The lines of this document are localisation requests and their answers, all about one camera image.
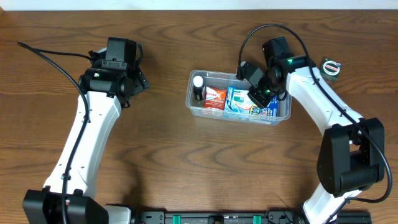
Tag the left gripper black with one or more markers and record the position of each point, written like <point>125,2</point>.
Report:
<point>140,82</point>

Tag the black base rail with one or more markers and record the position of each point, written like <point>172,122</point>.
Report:
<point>217,218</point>

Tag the black bottle white cap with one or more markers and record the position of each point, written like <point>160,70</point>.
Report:
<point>198,88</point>

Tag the red snack packet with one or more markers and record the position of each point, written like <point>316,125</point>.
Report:
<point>215,98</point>

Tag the white green medicine box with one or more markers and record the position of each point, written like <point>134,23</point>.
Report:
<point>241,101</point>

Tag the dark green round-label box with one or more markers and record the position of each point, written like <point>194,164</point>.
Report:
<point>330,69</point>

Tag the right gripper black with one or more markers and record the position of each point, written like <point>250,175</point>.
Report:
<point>259,96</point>

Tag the clear plastic container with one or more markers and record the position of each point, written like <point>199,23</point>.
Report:
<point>220,80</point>

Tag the blue Kool Fever box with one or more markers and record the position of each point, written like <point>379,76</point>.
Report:
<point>255,112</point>

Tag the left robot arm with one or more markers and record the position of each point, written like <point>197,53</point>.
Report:
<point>68,194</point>

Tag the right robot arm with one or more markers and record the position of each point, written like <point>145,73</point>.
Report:
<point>351,157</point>

